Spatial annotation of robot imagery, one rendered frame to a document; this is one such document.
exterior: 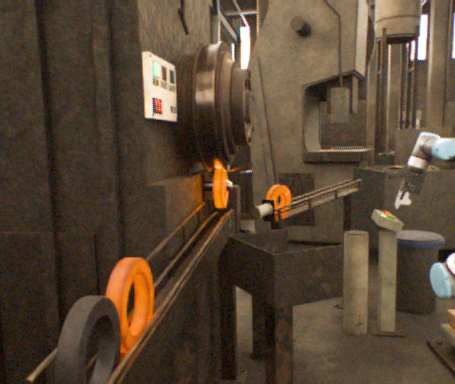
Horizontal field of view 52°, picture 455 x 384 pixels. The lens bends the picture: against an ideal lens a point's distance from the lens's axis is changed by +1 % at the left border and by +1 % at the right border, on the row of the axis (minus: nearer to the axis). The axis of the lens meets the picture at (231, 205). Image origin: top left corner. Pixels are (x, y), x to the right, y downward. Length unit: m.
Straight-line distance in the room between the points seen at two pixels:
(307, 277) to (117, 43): 0.82
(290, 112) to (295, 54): 0.52
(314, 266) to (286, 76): 3.42
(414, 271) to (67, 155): 2.02
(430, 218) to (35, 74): 3.15
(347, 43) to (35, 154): 3.37
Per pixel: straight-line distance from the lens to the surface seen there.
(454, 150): 2.28
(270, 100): 4.51
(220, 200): 1.73
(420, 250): 2.80
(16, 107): 1.53
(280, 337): 1.35
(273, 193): 2.18
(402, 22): 10.51
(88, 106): 1.42
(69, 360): 0.73
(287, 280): 1.15
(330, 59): 4.41
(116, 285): 0.89
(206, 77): 1.59
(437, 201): 3.94
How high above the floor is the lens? 0.99
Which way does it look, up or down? 8 degrees down
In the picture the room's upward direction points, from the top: 1 degrees counter-clockwise
